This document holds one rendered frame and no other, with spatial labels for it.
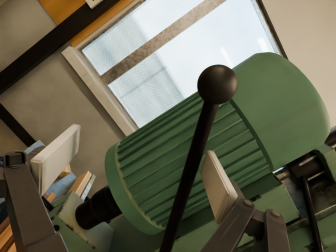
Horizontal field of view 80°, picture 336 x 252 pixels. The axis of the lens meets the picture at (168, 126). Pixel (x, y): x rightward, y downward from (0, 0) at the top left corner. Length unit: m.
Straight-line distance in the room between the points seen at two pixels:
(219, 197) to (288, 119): 0.16
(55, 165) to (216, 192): 0.13
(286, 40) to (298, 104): 1.55
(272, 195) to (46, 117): 1.78
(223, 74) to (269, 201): 0.25
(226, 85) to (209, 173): 0.08
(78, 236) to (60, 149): 0.29
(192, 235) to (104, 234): 0.20
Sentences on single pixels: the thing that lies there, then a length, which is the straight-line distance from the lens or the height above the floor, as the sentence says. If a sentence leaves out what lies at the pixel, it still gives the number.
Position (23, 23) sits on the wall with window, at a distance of 1.92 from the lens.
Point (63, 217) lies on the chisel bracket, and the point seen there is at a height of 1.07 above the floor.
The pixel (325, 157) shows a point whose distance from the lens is 0.42.
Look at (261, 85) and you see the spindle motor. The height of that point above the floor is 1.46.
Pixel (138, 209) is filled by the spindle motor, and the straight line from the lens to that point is 0.32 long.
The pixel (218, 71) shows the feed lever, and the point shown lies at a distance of 0.17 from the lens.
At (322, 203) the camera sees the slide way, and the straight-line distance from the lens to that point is 0.43.
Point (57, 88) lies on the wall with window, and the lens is 1.83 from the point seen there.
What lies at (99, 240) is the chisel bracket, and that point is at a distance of 0.48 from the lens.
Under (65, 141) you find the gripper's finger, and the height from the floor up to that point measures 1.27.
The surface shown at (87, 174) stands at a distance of 0.74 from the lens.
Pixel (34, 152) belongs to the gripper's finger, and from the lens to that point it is 0.18.
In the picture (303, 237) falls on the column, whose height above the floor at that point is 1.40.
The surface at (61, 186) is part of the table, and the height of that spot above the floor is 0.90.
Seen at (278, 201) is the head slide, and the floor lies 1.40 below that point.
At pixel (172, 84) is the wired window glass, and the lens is 1.69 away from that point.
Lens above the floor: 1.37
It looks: 9 degrees down
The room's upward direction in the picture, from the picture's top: 58 degrees clockwise
